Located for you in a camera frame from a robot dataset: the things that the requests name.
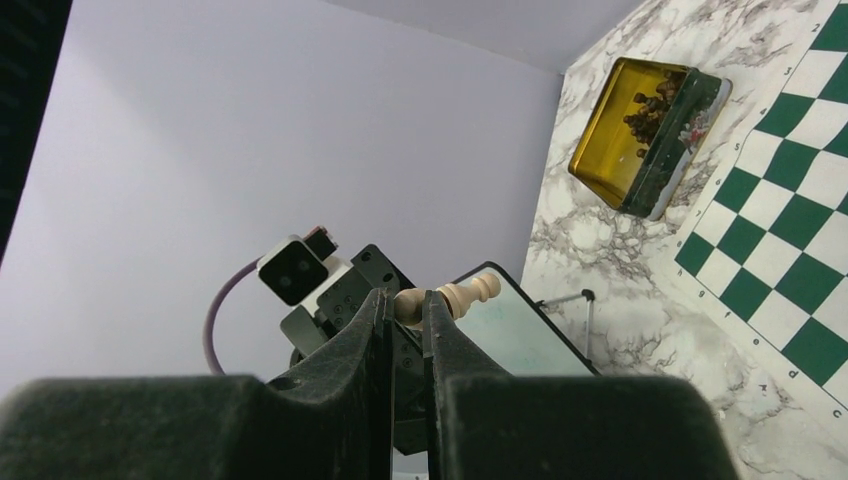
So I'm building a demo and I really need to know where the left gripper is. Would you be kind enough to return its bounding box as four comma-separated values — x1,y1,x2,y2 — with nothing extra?
280,244,428,455

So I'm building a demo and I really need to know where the light bishop chess piece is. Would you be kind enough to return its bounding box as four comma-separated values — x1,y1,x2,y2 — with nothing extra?
394,273,502,330

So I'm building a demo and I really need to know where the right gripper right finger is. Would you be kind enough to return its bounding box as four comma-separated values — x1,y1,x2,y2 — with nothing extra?
422,291,738,479

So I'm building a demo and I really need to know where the gold tin with dark pieces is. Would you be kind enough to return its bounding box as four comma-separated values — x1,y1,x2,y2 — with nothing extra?
568,57,733,221

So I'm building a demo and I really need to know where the pile of dark chess pieces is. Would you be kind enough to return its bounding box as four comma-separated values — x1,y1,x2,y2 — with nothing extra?
622,71,687,159

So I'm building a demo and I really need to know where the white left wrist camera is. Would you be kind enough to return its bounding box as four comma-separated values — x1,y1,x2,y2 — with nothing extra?
257,226,352,316

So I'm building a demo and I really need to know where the green white chess board mat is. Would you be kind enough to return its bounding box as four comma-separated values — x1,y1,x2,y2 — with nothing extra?
666,1,847,439

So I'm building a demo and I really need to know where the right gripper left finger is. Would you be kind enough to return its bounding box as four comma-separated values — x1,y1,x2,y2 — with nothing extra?
1,289,394,479

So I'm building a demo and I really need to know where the small whiteboard with stand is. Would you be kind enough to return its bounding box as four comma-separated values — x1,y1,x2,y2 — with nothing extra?
456,261,598,377

